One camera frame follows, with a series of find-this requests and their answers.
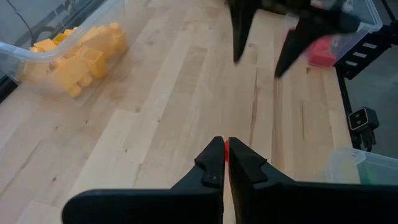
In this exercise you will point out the red plastic building block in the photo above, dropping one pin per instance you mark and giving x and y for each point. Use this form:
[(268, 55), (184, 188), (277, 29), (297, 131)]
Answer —
[(226, 151), (321, 53)]

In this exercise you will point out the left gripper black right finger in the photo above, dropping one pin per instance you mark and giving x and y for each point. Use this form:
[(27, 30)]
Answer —
[(280, 196)]

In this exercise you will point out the clear plastic storage bin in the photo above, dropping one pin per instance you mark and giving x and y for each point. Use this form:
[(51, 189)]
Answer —
[(363, 168), (363, 28), (62, 53)]

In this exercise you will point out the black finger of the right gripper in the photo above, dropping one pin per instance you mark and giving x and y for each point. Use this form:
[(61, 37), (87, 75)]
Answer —
[(241, 31), (295, 49)]

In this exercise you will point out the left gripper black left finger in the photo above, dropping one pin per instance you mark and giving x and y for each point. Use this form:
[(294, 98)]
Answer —
[(202, 186)]

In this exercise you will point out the yellow one-stud building block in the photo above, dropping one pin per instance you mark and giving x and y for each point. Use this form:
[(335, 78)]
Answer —
[(93, 60), (74, 91)]

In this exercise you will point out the yellow two-stud building block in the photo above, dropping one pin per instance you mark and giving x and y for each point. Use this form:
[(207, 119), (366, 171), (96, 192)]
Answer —
[(69, 74), (60, 37), (105, 39)]

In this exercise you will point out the black table-level camera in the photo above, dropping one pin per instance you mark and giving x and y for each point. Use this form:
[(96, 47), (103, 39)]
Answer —
[(363, 119)]

